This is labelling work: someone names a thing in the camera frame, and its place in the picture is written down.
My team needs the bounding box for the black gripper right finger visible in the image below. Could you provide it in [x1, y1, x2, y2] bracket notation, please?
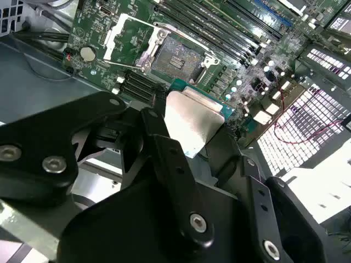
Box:
[205, 127, 329, 263]

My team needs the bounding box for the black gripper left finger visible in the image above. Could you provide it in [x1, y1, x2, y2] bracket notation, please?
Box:
[0, 91, 216, 251]

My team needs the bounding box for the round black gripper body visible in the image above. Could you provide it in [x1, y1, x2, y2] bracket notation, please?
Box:
[56, 174, 262, 263]

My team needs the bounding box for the metal socket cover frame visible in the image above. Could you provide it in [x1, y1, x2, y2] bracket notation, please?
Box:
[103, 13, 171, 74]

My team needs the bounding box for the silver CPU green edge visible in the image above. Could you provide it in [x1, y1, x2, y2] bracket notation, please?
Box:
[163, 78, 237, 159]

